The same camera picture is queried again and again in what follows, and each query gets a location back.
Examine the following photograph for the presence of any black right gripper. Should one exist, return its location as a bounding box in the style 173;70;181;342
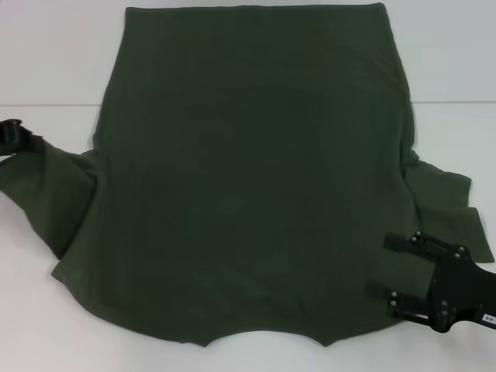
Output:
365;229;496;335

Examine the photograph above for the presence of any dark green shirt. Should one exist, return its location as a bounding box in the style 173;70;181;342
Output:
0;2;495;348

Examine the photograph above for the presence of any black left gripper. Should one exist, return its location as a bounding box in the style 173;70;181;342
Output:
0;117;47;155

